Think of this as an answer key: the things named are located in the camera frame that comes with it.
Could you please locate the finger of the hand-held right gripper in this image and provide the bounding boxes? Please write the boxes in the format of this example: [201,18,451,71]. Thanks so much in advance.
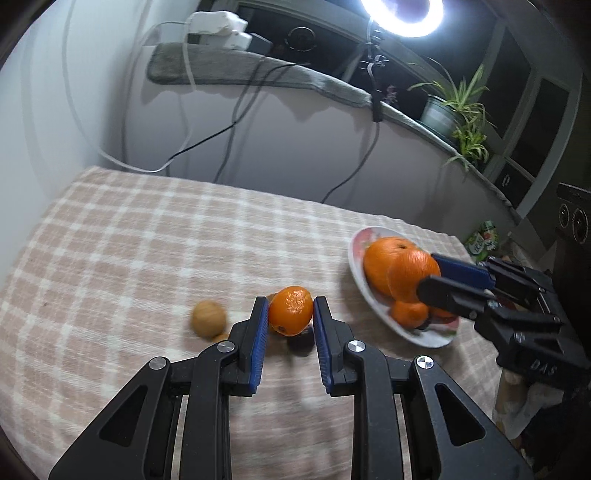
[417,274,561,334]
[431,252,555,303]

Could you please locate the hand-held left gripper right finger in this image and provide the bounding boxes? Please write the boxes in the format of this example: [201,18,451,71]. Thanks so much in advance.
[312,296,536,480]

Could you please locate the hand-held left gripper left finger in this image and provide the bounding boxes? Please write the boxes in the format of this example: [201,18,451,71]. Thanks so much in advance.
[48,296,270,480]

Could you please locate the large orange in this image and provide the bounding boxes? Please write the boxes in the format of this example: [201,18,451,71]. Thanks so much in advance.
[363,236,428,296]
[387,249,441,303]

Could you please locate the small mandarin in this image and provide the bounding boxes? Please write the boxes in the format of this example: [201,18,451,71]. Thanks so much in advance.
[390,299,430,328]

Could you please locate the medium mandarin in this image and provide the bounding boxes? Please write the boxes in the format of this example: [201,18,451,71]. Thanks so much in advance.
[269,286,314,337]

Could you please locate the white floral plate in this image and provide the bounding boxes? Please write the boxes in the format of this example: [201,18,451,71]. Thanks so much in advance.
[347,226,462,349]

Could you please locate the person's right hand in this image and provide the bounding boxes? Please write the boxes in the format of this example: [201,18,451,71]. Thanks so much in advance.
[496,369,568,439]

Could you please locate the green printed bag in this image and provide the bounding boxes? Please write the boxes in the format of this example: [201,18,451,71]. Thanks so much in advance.
[464,220,500,259]

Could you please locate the brown kiwi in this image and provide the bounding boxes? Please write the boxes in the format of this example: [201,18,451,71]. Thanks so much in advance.
[191,300,228,339]

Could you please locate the plaid tablecloth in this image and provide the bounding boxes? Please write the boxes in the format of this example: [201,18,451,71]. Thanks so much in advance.
[0,166,504,480]

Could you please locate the potted spider plant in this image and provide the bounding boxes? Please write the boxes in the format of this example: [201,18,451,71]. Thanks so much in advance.
[409,62,497,174]

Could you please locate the grey windowsill mat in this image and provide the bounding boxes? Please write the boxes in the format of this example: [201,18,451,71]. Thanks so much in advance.
[147,42,527,217]

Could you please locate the black power adapter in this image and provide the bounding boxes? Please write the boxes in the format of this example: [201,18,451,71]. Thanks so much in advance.
[249,33,274,56]

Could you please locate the white power adapter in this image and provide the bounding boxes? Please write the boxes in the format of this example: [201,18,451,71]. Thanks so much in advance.
[198,31,252,49]
[187,11,238,35]

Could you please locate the black ring light cable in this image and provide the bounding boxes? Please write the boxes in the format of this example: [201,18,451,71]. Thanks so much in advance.
[321,65,385,204]

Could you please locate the long white cable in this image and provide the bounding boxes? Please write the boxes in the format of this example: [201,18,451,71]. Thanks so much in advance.
[60,0,160,174]

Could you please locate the white charger cable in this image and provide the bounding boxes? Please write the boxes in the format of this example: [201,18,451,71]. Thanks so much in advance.
[122,21,195,174]

